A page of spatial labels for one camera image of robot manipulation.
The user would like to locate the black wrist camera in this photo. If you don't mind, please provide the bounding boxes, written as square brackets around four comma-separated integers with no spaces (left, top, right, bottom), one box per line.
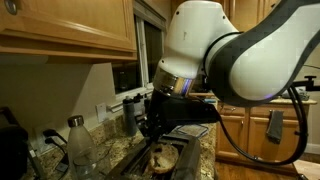
[163,98,222,125]

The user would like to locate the grey hanging dish towel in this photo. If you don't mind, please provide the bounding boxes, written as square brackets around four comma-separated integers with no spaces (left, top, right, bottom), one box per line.
[265,109,285,145]

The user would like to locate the clear bottle steel cap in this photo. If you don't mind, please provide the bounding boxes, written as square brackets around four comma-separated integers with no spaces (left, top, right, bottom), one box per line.
[66,114,101,180]

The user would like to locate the black coffee maker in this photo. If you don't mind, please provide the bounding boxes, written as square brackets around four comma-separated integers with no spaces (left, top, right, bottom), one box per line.
[0,106,31,180]

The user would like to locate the wooden base cabinet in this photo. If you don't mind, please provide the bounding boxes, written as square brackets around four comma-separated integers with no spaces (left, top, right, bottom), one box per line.
[214,99,310,173]

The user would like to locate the light wooden wall cabinet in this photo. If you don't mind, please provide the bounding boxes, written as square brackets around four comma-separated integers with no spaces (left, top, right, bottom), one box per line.
[0,0,138,65]

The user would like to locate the toasted bread slice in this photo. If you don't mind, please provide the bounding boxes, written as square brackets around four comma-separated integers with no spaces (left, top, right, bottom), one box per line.
[147,142,180,175]

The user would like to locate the square lidded plastic container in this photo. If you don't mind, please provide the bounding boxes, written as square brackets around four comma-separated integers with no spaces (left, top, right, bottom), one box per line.
[171,123,210,140]

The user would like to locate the white sports bottle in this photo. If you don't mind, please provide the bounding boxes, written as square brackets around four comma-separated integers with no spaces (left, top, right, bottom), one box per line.
[133,93,148,127]

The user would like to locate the dark grey sports bottle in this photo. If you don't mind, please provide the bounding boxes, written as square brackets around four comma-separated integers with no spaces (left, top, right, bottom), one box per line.
[121,95,139,138]

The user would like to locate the wooden double door cabinet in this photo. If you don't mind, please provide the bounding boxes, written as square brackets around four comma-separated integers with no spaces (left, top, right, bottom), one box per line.
[171,0,232,21]

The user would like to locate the light wooden table corner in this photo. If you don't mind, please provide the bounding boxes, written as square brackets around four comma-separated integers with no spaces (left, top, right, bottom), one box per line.
[294,159,320,180]

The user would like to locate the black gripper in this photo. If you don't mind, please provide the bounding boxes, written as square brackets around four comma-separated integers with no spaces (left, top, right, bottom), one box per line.
[137,88,183,146]

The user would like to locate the white switch plate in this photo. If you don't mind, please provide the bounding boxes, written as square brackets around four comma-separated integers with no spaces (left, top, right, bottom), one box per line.
[95,102,109,124]

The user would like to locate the grey cloth pile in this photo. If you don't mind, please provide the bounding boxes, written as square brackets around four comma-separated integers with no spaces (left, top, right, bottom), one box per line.
[281,87,311,102]

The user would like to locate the black power plug cable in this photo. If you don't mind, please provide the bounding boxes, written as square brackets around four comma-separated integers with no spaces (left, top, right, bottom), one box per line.
[42,128,71,174]

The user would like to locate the silver cabinet knob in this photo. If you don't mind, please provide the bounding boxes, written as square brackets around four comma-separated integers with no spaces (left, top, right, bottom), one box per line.
[3,0,18,16]

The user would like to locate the white framed window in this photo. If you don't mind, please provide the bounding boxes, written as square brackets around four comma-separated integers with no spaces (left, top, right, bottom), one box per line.
[111,4,168,98]

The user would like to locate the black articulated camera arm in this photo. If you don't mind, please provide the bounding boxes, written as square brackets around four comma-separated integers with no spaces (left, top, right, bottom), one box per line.
[293,75,320,93]

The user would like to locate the silver two slot toaster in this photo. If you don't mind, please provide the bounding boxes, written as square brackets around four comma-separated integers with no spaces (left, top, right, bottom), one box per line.
[107,128,202,180]

